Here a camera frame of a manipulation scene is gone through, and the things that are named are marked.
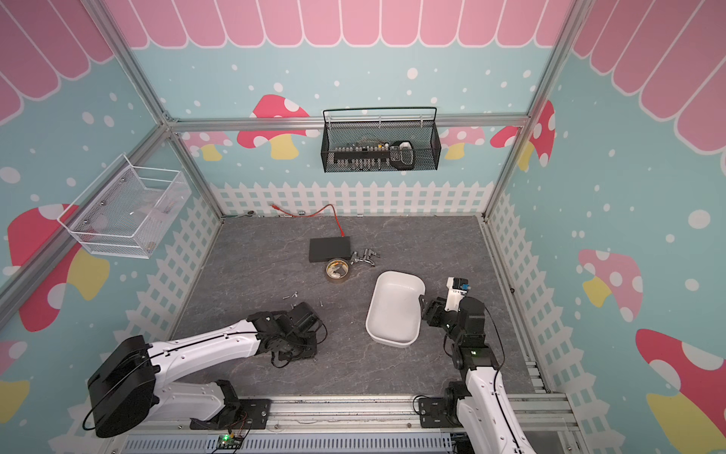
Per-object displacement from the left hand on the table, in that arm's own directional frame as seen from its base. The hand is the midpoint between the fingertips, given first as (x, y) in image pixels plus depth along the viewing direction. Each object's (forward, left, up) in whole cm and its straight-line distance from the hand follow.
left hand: (312, 357), depth 81 cm
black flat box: (+42, +2, -3) cm, 42 cm away
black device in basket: (+53, -26, +32) cm, 67 cm away
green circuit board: (-20, +19, -5) cm, 28 cm away
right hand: (+15, -34, +9) cm, 38 cm away
